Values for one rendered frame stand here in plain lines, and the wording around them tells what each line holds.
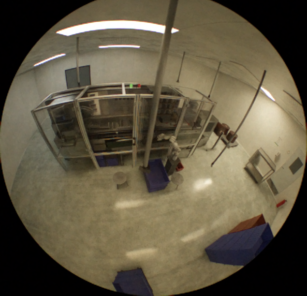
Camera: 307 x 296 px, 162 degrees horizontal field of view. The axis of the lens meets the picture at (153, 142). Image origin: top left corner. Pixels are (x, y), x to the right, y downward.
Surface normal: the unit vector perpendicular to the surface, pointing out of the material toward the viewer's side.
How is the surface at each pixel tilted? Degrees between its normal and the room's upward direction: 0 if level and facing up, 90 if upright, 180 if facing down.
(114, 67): 90
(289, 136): 90
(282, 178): 90
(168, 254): 0
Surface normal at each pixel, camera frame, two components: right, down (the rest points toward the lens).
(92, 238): 0.14, -0.72
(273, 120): -0.95, 0.09
